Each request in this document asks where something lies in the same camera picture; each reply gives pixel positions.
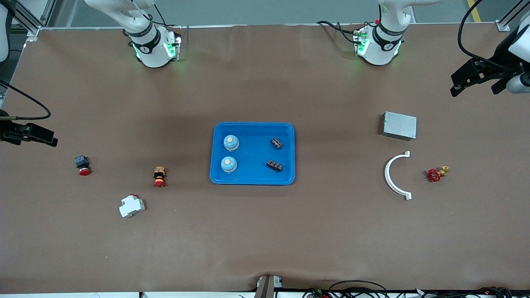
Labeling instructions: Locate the red push button blue base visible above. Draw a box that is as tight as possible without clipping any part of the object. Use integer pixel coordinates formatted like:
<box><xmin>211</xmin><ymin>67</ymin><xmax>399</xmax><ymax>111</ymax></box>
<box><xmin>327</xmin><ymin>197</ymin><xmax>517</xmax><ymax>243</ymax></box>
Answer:
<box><xmin>74</xmin><ymin>155</ymin><xmax>92</xmax><ymax>176</ymax></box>

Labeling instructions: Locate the black cable bundle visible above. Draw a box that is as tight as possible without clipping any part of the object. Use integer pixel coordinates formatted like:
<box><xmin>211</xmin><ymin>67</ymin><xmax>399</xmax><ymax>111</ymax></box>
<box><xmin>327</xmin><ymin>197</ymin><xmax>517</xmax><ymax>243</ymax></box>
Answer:
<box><xmin>302</xmin><ymin>280</ymin><xmax>530</xmax><ymax>298</ymax></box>

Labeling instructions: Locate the red handle brass valve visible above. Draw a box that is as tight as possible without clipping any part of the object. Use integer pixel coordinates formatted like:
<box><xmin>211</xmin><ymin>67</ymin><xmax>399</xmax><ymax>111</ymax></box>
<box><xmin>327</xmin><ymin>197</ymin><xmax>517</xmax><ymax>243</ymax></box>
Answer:
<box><xmin>427</xmin><ymin>166</ymin><xmax>450</xmax><ymax>183</ymax></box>

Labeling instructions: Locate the white circuit breaker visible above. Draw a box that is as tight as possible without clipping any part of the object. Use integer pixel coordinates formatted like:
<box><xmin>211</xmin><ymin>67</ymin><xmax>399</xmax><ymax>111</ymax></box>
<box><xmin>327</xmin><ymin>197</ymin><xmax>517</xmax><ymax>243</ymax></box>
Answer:
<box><xmin>119</xmin><ymin>194</ymin><xmax>146</xmax><ymax>219</ymax></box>

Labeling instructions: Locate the black cable at arm base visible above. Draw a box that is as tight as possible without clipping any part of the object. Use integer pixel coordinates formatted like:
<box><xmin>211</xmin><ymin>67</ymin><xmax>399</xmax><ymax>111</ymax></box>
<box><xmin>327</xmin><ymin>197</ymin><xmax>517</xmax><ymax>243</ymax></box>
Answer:
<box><xmin>139</xmin><ymin>0</ymin><xmax>183</xmax><ymax>30</ymax></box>
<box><xmin>316</xmin><ymin>20</ymin><xmax>361</xmax><ymax>44</ymax></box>

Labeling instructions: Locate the blue plastic tray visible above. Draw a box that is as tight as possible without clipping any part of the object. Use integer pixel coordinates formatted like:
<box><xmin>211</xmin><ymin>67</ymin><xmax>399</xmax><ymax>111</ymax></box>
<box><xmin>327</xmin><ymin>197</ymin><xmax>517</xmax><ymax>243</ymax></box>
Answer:
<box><xmin>210</xmin><ymin>122</ymin><xmax>296</xmax><ymax>185</ymax></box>

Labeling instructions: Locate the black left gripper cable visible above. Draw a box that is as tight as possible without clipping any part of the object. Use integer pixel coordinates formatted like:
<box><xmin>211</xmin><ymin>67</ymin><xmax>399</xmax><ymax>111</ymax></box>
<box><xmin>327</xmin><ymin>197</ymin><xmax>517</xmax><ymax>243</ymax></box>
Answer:
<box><xmin>457</xmin><ymin>0</ymin><xmax>504</xmax><ymax>69</ymax></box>

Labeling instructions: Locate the white curved plastic bracket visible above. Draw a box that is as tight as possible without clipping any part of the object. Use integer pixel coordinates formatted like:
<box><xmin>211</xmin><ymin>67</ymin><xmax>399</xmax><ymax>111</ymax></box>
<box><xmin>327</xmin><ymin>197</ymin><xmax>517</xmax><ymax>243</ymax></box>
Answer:
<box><xmin>384</xmin><ymin>151</ymin><xmax>413</xmax><ymax>201</ymax></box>

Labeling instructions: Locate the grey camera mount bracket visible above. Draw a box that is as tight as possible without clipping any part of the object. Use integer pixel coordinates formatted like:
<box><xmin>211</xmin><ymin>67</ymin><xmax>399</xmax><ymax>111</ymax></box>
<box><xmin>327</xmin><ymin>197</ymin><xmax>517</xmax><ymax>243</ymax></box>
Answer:
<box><xmin>254</xmin><ymin>275</ymin><xmax>283</xmax><ymax>298</ymax></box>

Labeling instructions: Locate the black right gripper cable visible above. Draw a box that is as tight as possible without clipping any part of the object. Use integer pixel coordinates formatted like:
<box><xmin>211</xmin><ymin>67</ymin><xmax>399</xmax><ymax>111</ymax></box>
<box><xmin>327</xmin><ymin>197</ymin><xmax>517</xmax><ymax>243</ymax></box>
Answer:
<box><xmin>0</xmin><ymin>81</ymin><xmax>51</xmax><ymax>121</ymax></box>

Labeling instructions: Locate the aluminium frame post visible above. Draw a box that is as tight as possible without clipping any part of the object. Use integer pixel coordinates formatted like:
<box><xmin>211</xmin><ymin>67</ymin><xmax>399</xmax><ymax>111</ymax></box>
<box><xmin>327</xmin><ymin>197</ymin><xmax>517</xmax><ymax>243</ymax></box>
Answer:
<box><xmin>496</xmin><ymin>0</ymin><xmax>530</xmax><ymax>32</ymax></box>
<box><xmin>8</xmin><ymin>0</ymin><xmax>56</xmax><ymax>42</ymax></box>

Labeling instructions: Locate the grey metal box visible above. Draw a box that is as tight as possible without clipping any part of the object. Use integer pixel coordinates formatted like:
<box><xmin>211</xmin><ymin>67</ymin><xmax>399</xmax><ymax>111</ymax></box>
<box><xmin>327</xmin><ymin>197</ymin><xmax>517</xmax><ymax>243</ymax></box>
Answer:
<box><xmin>382</xmin><ymin>111</ymin><xmax>417</xmax><ymax>142</ymax></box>

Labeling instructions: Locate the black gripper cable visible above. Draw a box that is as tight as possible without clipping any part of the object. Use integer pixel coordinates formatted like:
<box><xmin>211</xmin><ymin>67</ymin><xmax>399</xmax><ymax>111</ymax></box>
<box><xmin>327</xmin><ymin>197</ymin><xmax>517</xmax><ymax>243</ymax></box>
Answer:
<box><xmin>457</xmin><ymin>0</ymin><xmax>504</xmax><ymax>69</ymax></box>
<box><xmin>0</xmin><ymin>81</ymin><xmax>51</xmax><ymax>121</ymax></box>

